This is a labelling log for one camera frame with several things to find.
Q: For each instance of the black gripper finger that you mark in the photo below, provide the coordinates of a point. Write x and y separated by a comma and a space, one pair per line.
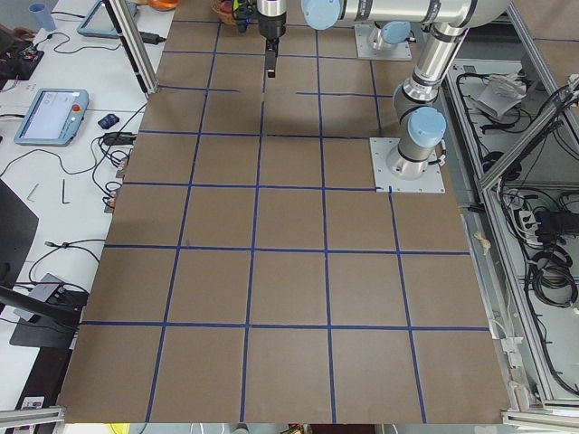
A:
271, 56

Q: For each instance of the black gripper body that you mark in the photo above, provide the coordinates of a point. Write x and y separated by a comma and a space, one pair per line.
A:
271, 26

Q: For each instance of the red yellow apple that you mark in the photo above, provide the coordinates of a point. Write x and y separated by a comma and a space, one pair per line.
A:
226, 6

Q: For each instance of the wicker basket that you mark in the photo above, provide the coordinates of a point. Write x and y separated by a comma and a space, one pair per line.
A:
228, 19

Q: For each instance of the black power adapter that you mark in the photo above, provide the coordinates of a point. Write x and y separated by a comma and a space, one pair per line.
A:
151, 38

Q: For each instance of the teach pendant tablet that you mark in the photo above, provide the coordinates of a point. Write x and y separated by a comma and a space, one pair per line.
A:
54, 118
97, 23

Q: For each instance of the blue plastic cup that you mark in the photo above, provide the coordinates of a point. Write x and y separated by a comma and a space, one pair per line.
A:
42, 15

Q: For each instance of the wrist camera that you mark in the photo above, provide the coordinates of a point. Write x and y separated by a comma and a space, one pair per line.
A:
242, 14

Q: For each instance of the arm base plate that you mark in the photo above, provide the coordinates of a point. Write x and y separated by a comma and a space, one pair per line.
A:
394, 174
383, 41

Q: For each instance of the aluminium frame post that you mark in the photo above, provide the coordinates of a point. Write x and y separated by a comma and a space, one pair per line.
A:
131, 40

